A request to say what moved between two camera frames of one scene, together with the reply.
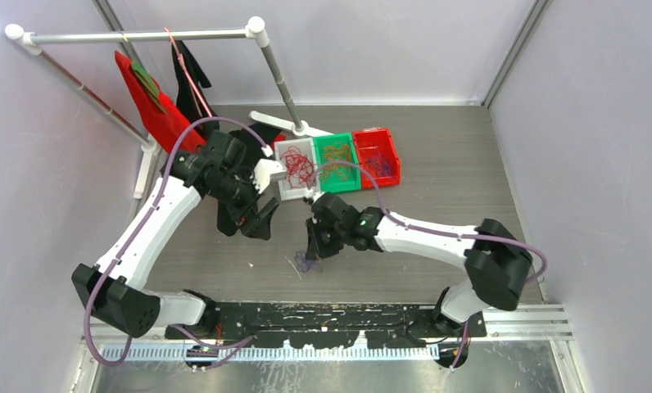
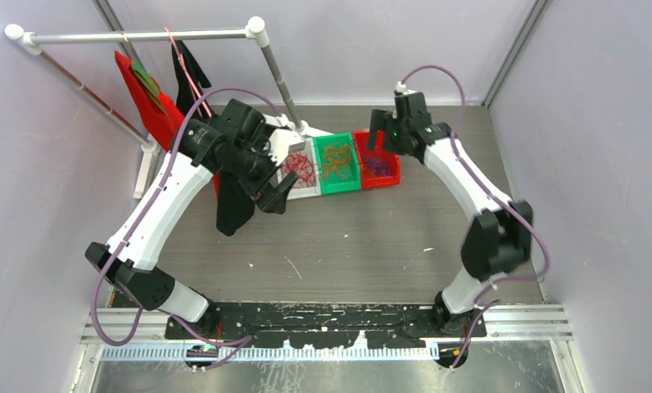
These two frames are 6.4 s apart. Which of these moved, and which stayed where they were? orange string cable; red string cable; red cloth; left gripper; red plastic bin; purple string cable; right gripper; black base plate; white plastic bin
Moved: right gripper; purple string cable; left gripper
Stayed: white plastic bin; orange string cable; black base plate; red string cable; red cloth; red plastic bin
